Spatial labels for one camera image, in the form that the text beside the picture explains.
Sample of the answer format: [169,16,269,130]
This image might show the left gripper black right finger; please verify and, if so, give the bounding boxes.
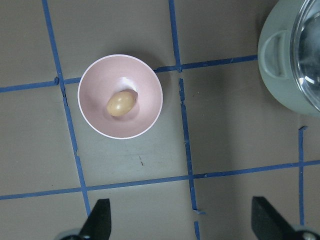
[251,196,297,240]

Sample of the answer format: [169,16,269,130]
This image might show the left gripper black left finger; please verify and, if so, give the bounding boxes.
[79,198,111,240]

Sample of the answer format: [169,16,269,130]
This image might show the beige egg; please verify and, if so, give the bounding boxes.
[106,91,136,117]

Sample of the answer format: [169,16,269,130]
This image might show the glass pot lid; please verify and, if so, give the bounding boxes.
[290,0,320,111]

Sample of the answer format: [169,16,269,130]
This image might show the pale green steel pot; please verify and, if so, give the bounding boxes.
[257,0,320,117]

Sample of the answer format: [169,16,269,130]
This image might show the pink bowl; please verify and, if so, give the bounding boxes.
[77,54,163,139]

